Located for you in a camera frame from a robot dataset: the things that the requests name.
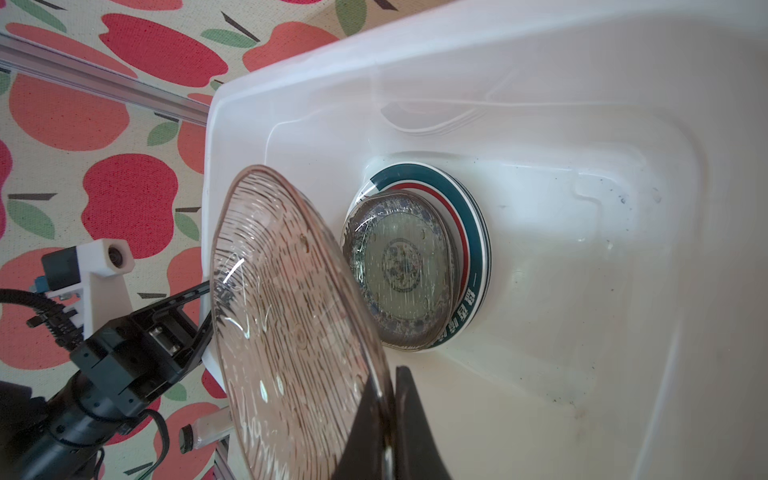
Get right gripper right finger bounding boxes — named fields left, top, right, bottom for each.
left=394, top=366, right=451, bottom=480

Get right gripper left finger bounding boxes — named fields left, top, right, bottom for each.
left=332, top=378, right=390, bottom=480

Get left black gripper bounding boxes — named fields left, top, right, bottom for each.
left=47, top=282, right=213, bottom=432

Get clear glass plate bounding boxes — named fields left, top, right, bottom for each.
left=341, top=190, right=460, bottom=350
left=210, top=165, right=394, bottom=479

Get white plate red green stripes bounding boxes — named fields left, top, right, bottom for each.
left=342, top=162, right=492, bottom=351

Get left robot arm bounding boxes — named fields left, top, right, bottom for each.
left=1, top=283, right=213, bottom=479

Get left aluminium corner post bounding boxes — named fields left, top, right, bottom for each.
left=1, top=34, right=209, bottom=126

